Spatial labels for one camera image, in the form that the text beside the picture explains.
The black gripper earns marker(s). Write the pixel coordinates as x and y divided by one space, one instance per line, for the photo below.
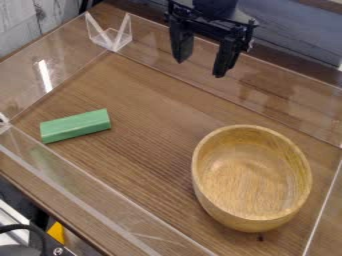
216 19

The green rectangular block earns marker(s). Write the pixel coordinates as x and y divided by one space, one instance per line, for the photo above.
73 126

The light brown wooden bowl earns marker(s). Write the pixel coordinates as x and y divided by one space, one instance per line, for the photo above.
251 177

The yellow label plate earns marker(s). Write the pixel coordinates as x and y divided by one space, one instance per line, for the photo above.
56 232

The clear acrylic enclosure wall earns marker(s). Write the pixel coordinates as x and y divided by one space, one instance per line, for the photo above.
117 185

